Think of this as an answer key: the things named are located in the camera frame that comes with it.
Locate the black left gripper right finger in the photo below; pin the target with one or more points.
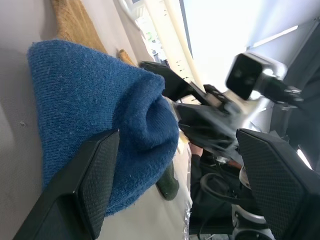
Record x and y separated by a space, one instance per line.
280 185

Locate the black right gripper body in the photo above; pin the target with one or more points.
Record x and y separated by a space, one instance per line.
218 100

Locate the blue knitted beanie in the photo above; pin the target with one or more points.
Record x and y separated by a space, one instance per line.
87 100

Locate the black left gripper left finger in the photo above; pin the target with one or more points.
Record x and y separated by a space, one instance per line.
75 195

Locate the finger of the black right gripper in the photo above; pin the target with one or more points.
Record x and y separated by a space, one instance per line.
205 125
175 85

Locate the dark green sock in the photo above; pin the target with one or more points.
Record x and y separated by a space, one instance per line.
168 186

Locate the yellow sock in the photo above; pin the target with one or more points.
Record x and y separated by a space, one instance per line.
75 22

